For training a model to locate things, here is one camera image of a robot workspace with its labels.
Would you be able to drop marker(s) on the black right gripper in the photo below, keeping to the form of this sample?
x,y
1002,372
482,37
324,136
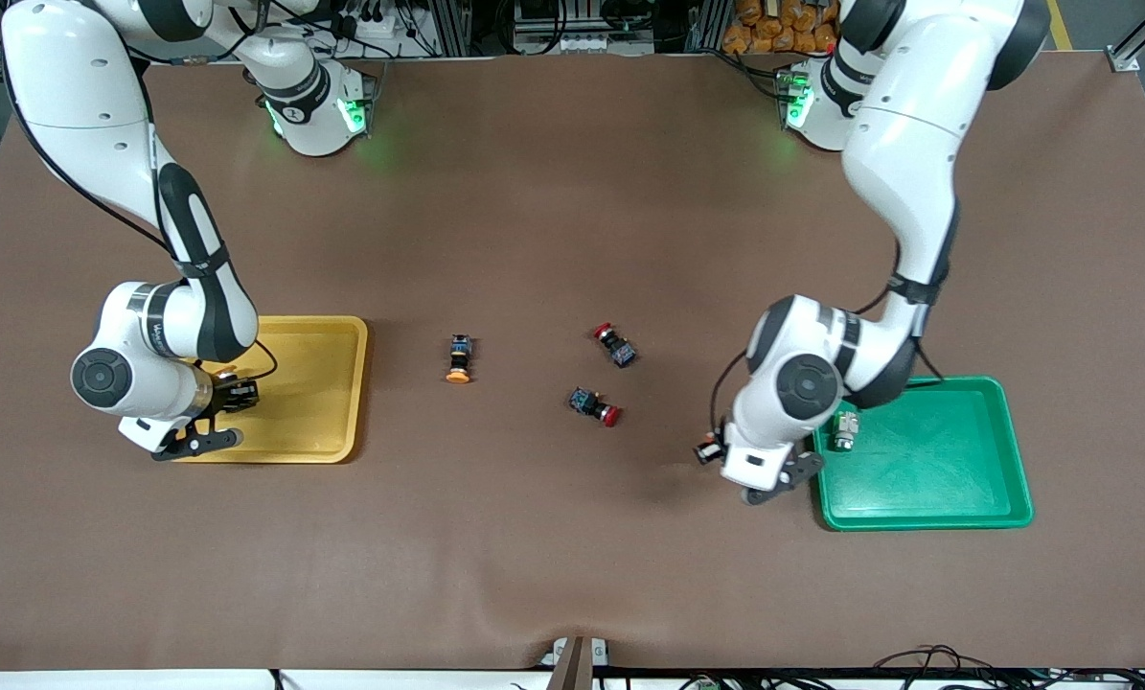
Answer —
x,y
224,395

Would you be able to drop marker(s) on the white green push button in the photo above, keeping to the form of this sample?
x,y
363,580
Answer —
x,y
846,431

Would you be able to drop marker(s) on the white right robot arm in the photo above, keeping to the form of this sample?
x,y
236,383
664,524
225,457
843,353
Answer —
x,y
83,96

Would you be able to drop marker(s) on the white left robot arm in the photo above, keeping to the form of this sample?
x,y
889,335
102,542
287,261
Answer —
x,y
907,144

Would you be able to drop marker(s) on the yellow plastic tray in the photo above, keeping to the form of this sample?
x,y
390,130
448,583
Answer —
x,y
313,402

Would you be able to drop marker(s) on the brown table mat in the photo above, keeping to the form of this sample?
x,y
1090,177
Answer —
x,y
572,537

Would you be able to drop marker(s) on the green plastic tray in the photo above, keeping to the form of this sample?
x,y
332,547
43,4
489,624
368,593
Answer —
x,y
936,470

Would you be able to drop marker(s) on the metal table edge clamp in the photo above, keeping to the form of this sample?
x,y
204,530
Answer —
x,y
574,656

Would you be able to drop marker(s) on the white power strip with plugs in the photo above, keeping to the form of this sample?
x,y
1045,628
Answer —
x,y
376,26

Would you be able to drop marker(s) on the orange packaged goods pile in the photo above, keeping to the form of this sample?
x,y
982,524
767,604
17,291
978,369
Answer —
x,y
778,27

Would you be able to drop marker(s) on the long white power strip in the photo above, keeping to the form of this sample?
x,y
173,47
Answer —
x,y
562,43

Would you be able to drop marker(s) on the red push button switch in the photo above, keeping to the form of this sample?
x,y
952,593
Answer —
x,y
616,345
594,405

